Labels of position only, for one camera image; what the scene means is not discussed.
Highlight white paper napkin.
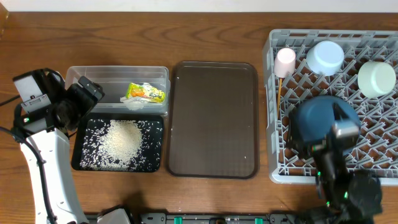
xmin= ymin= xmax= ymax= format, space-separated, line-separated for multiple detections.
xmin=120 ymin=96 xmax=149 ymax=111

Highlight black plastic tray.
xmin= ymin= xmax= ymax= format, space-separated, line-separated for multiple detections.
xmin=70 ymin=112 xmax=165 ymax=173

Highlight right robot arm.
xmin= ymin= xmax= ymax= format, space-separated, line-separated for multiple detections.
xmin=287 ymin=103 xmax=382 ymax=223

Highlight grey plastic dishwasher rack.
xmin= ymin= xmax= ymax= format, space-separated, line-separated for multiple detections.
xmin=262 ymin=29 xmax=397 ymax=185

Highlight clear plastic waste bin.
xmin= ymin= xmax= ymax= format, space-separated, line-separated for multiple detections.
xmin=65 ymin=65 xmax=170 ymax=115

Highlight brown plastic serving tray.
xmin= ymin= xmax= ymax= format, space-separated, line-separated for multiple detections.
xmin=166 ymin=62 xmax=260 ymax=179

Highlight wooden chopstick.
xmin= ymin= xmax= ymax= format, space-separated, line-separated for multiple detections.
xmin=277 ymin=78 xmax=283 ymax=119

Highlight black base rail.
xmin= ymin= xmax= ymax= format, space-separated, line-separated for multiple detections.
xmin=133 ymin=213 xmax=306 ymax=224

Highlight light blue small bowl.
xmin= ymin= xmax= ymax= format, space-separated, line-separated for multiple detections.
xmin=306 ymin=40 xmax=345 ymax=76

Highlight mint green small bowl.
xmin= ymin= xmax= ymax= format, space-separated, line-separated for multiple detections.
xmin=358 ymin=61 xmax=396 ymax=98

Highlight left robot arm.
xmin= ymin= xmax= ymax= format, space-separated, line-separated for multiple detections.
xmin=1 ymin=68 xmax=104 ymax=223

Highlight green yellow snack wrapper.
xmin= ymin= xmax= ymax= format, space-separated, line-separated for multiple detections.
xmin=125 ymin=83 xmax=165 ymax=103

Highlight pink plastic cup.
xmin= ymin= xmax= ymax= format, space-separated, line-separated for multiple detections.
xmin=274 ymin=48 xmax=296 ymax=78

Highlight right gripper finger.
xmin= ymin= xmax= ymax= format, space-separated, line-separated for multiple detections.
xmin=332 ymin=102 xmax=354 ymax=122
xmin=287 ymin=113 xmax=300 ymax=148

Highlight spilled white rice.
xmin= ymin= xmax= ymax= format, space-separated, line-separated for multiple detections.
xmin=79 ymin=119 xmax=164 ymax=172

